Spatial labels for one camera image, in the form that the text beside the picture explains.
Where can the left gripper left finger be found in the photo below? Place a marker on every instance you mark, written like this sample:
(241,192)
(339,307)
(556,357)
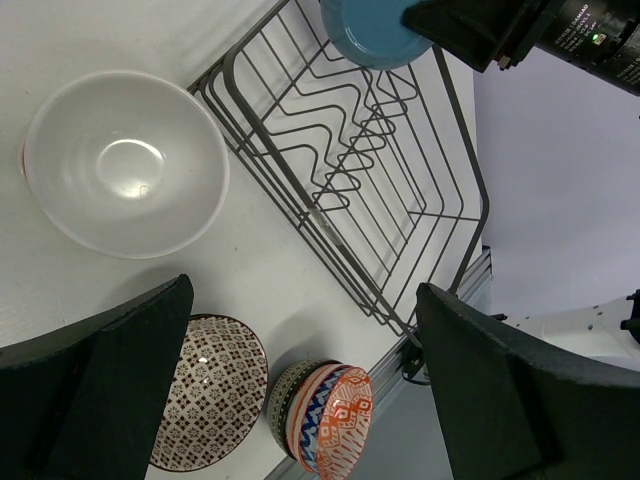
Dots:
(86,401)

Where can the blue ceramic bowl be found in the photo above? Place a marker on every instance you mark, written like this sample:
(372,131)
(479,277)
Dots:
(370,33)

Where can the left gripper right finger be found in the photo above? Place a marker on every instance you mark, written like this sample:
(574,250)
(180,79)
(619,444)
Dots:
(517,407)

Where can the blue patterned bowl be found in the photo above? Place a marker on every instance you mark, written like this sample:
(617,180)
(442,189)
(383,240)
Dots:
(307,442)

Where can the orange bowl white inside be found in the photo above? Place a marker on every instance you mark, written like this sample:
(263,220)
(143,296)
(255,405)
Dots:
(126,164)

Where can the grey wire dish rack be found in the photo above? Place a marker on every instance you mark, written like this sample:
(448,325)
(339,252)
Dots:
(375,170)

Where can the olive patterned bowl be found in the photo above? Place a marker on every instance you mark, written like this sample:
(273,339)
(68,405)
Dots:
(282,393)

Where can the brown patterned bowl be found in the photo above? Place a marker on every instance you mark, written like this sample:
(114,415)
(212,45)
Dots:
(217,393)

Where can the orange patterned bowl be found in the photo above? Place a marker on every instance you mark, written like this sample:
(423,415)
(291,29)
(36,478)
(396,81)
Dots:
(344,425)

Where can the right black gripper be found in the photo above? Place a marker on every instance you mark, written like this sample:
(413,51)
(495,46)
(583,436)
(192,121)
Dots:
(600,38)

